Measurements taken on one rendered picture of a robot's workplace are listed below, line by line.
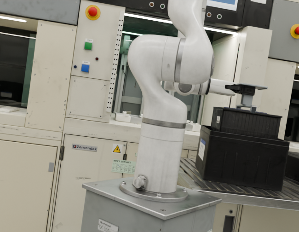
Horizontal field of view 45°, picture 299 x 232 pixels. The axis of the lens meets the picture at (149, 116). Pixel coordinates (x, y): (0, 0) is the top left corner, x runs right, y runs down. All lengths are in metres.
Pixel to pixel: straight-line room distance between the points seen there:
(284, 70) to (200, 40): 0.96
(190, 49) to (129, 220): 0.45
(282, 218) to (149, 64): 1.26
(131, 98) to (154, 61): 1.62
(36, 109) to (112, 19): 0.53
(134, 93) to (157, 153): 1.66
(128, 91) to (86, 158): 0.98
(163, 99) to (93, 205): 0.33
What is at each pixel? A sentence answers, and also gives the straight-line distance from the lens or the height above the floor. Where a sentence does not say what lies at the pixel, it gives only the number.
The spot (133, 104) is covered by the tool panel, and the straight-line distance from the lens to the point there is 2.58.
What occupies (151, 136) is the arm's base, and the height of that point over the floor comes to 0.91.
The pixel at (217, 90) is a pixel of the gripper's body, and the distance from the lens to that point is 1.35.
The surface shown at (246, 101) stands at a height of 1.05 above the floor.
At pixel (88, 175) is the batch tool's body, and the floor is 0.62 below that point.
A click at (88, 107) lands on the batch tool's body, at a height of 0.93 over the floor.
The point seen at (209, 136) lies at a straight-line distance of 1.27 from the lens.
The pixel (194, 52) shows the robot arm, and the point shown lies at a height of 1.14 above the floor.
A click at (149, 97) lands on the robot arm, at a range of 0.95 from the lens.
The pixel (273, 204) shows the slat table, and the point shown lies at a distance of 1.22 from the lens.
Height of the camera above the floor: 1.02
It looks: 3 degrees down
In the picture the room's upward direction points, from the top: 8 degrees clockwise
